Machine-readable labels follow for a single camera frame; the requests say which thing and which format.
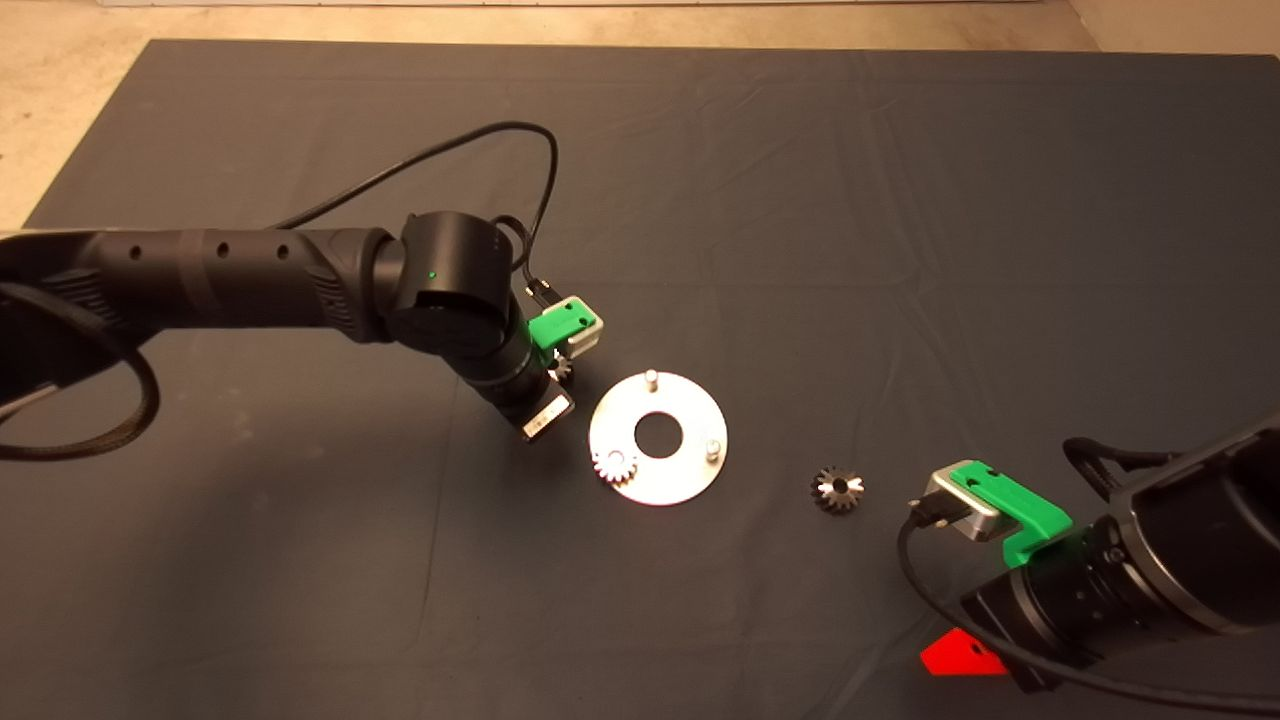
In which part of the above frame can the green right camera mount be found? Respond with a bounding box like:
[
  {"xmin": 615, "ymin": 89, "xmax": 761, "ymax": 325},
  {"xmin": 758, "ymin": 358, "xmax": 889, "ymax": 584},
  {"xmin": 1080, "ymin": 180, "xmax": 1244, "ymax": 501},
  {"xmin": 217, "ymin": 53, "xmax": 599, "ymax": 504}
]
[{"xmin": 948, "ymin": 460, "xmax": 1074, "ymax": 569}]

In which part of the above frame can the dark grey table cloth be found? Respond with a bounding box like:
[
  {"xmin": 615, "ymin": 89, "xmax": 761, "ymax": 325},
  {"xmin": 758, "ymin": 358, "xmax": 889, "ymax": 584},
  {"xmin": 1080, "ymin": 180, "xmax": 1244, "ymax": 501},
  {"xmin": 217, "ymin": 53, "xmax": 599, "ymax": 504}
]
[{"xmin": 0, "ymin": 40, "xmax": 1280, "ymax": 720}]

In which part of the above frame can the round metal carrier plate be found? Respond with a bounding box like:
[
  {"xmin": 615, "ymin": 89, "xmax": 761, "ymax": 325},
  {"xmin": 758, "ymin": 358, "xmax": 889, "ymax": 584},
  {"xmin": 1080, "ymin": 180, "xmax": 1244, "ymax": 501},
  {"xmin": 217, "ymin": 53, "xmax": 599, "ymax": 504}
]
[{"xmin": 588, "ymin": 370, "xmax": 729, "ymax": 507}]

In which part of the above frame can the green left camera mount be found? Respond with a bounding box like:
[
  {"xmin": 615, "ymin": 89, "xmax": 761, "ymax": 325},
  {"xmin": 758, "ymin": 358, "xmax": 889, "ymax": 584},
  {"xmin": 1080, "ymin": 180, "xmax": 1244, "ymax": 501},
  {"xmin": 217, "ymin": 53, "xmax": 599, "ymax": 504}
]
[{"xmin": 527, "ymin": 300, "xmax": 593, "ymax": 351}]

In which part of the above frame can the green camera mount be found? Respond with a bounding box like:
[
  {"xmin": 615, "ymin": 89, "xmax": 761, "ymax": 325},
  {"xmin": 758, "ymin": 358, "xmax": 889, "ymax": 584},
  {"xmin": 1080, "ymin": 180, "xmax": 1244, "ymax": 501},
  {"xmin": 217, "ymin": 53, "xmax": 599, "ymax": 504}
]
[
  {"xmin": 948, "ymin": 460, "xmax": 1074, "ymax": 569},
  {"xmin": 527, "ymin": 300, "xmax": 593, "ymax": 351}
]

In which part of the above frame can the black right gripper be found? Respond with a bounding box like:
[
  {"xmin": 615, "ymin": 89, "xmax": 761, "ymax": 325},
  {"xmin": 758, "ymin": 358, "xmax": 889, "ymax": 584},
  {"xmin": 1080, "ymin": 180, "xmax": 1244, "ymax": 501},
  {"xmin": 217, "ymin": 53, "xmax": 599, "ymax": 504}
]
[{"xmin": 920, "ymin": 520, "xmax": 1141, "ymax": 694}]

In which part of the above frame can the black right arm cable loop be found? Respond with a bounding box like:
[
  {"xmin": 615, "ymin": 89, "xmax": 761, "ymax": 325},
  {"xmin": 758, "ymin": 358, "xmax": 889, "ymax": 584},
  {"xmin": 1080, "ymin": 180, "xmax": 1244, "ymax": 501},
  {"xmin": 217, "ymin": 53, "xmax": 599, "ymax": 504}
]
[{"xmin": 1062, "ymin": 437, "xmax": 1181, "ymax": 501}]

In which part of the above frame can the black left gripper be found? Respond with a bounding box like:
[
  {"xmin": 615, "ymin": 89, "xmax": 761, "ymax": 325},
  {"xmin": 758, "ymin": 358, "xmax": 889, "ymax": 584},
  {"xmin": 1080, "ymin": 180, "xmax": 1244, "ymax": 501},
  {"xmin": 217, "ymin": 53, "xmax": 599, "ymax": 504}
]
[{"xmin": 465, "ymin": 335, "xmax": 576, "ymax": 445}]

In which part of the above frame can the black left camera cable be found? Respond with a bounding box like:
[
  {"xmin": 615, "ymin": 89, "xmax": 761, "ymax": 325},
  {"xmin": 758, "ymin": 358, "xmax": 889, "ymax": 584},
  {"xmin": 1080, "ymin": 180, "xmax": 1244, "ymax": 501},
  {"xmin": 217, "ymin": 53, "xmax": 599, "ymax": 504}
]
[{"xmin": 270, "ymin": 122, "xmax": 559, "ymax": 306}]

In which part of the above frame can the silver right camera box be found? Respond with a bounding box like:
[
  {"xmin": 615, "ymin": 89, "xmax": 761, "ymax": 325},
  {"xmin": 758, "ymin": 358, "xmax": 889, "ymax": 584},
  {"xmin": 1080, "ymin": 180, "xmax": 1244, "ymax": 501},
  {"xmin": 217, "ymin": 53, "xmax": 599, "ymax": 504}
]
[{"xmin": 922, "ymin": 470, "xmax": 1004, "ymax": 544}]

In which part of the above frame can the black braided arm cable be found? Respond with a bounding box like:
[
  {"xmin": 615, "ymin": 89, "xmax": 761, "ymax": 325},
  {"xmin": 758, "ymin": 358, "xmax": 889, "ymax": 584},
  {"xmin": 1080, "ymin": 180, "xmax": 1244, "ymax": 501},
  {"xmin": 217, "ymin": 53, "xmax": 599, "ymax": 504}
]
[{"xmin": 0, "ymin": 282, "xmax": 161, "ymax": 461}]

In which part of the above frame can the silver left camera box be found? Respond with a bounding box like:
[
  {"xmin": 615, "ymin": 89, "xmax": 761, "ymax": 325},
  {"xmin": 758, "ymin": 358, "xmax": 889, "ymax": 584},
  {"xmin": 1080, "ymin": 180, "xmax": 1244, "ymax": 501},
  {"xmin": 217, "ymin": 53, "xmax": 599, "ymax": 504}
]
[{"xmin": 560, "ymin": 297, "xmax": 606, "ymax": 359}]

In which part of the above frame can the silver camera box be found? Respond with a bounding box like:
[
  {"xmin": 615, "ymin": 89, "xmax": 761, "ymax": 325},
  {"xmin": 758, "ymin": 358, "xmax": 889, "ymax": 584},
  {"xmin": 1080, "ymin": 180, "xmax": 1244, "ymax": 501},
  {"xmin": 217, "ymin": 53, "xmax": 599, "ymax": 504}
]
[
  {"xmin": 922, "ymin": 470, "xmax": 1004, "ymax": 544},
  {"xmin": 560, "ymin": 297, "xmax": 606, "ymax": 359}
]

